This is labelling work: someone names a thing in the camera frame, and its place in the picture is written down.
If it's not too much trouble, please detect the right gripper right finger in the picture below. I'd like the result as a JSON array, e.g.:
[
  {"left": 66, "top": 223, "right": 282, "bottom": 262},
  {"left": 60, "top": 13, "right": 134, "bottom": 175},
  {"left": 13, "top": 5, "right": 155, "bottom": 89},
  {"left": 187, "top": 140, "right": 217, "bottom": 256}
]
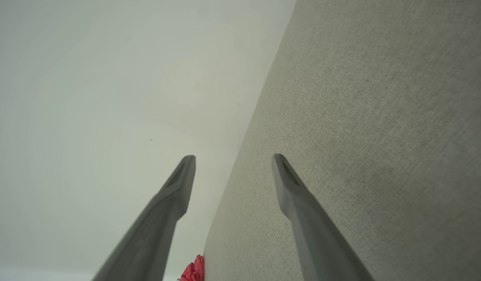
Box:
[{"left": 272, "top": 153, "right": 375, "bottom": 281}]

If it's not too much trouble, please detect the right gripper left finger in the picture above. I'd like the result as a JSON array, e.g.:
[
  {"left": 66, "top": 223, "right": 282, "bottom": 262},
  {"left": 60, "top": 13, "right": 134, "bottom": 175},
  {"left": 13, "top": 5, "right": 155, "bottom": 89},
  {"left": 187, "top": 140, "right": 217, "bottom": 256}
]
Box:
[{"left": 92, "top": 155, "right": 196, "bottom": 281}]

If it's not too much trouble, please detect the red shirt with white band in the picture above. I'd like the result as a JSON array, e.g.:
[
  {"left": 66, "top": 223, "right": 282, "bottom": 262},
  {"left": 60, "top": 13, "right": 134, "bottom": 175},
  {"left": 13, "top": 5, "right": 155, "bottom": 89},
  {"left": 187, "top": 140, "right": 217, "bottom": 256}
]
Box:
[{"left": 177, "top": 254, "right": 205, "bottom": 281}]

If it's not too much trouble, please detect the grey fabric sofa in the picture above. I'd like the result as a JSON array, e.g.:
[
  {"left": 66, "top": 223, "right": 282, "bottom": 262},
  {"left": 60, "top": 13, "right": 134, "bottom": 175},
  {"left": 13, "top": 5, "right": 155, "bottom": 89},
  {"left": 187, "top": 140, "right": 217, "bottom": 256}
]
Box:
[{"left": 203, "top": 0, "right": 481, "bottom": 281}]

